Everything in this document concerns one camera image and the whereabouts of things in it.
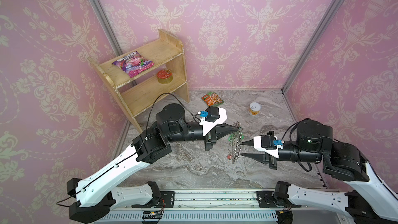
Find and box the red lid round tin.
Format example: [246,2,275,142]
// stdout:
[157,69,173,84]

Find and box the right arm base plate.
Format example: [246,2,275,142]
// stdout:
[256,190,279,208]

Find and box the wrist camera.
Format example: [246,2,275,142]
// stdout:
[253,135,285,159]
[198,106,227,136]

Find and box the metal key organizer ring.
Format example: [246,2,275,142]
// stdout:
[226,121,245,165]

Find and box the green key tag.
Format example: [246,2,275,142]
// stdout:
[228,133,236,142]

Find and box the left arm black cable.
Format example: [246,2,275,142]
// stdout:
[144,92,200,131]

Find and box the green orange food packet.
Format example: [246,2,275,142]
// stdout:
[201,92,224,107]

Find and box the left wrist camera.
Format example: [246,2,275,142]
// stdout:
[198,106,227,136]

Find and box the purple snack bag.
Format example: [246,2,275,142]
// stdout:
[112,51,154,78]

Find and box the slotted cable duct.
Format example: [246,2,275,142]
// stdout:
[95,209,278,224]

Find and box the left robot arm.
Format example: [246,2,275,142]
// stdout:
[67,103,239,224]

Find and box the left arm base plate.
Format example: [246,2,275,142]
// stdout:
[131,191,176,208]

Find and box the wooden two-tier shelf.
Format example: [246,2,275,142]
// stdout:
[88,29,190,133]

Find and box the yellow can white lid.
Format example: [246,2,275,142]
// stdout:
[249,102,261,116]

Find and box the aluminium mounting rail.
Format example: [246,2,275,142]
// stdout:
[90,188,343,211]

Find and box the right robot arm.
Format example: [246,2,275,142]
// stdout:
[243,118,398,224]

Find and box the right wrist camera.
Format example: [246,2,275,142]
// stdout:
[253,135,285,159]

